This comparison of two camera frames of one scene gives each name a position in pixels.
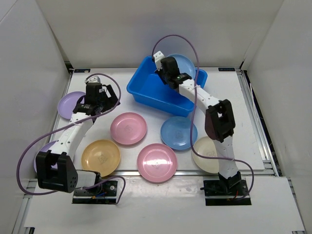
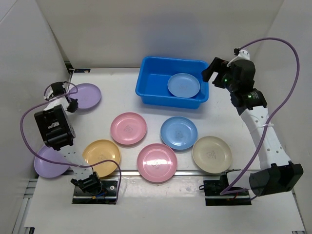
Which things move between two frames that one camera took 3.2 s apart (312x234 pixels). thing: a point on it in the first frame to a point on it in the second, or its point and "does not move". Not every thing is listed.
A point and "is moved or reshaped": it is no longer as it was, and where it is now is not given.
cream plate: (205, 146) does not move
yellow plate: (101, 155) does not move
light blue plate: (185, 65) is moved or reshaped
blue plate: (175, 133) does not move
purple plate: (68, 103) is moved or reshaped
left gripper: (111, 99) to (73, 107)
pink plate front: (157, 162) does not move
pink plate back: (128, 128) does not move
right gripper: (160, 73) to (214, 67)
